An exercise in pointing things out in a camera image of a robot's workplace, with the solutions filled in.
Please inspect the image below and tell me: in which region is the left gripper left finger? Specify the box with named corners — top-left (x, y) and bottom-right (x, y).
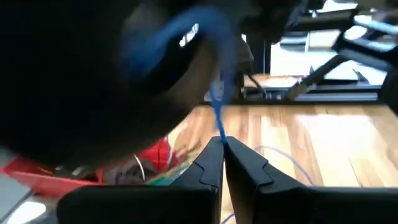
top-left (57, 136), bottom-right (224, 224)

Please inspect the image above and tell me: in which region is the white wire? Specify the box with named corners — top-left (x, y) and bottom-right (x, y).
top-left (133, 154), bottom-right (146, 182)

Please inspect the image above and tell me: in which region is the small blue object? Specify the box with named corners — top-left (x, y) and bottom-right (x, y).
top-left (0, 0), bottom-right (254, 167)

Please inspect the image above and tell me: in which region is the blue network cord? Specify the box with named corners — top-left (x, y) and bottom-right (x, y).
top-left (119, 5), bottom-right (315, 224)

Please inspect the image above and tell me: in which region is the bundle of coloured wires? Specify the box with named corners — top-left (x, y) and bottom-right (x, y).
top-left (144, 138), bottom-right (201, 187)

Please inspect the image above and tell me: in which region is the dark grey pouch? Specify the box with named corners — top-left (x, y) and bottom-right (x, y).
top-left (102, 158), bottom-right (164, 185)

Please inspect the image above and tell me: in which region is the red plastic bin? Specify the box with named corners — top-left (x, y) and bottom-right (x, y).
top-left (0, 136), bottom-right (187, 199)

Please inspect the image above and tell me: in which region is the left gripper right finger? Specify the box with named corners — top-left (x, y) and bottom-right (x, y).
top-left (224, 136), bottom-right (398, 224)

